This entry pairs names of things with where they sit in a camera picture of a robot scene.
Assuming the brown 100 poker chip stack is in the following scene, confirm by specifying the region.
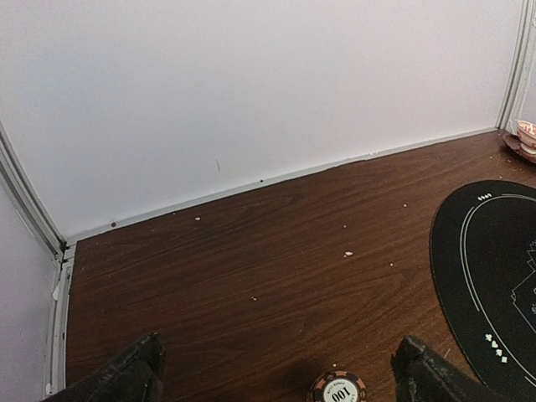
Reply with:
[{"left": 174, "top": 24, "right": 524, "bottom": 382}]
[{"left": 307, "top": 370, "right": 367, "bottom": 402}]

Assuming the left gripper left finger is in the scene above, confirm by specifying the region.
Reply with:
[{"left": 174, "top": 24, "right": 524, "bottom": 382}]
[{"left": 46, "top": 332, "right": 165, "bottom": 402}]

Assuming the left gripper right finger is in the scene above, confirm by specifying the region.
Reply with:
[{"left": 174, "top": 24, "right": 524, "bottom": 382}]
[{"left": 390, "top": 336, "right": 507, "bottom": 402}]

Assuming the red white patterned tea bowl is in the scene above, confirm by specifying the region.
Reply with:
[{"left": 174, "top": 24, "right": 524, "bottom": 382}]
[{"left": 516, "top": 121, "right": 536, "bottom": 155}]

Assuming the red floral saucer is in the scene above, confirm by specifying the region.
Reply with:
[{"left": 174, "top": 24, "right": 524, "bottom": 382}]
[{"left": 502, "top": 133, "right": 536, "bottom": 164}]

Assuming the left aluminium frame post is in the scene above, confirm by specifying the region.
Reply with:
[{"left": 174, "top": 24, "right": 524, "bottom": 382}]
[{"left": 1, "top": 132, "right": 75, "bottom": 401}]

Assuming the right aluminium frame post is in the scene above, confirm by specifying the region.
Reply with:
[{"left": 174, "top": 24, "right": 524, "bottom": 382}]
[{"left": 496, "top": 0, "right": 535, "bottom": 133}]

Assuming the aluminium frame post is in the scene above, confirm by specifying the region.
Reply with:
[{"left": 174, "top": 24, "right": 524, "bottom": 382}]
[
  {"left": 1, "top": 132, "right": 75, "bottom": 401},
  {"left": 496, "top": 0, "right": 535, "bottom": 133}
]

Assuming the round black poker mat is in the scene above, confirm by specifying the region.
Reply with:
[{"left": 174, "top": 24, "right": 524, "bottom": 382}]
[{"left": 430, "top": 180, "right": 535, "bottom": 401}]

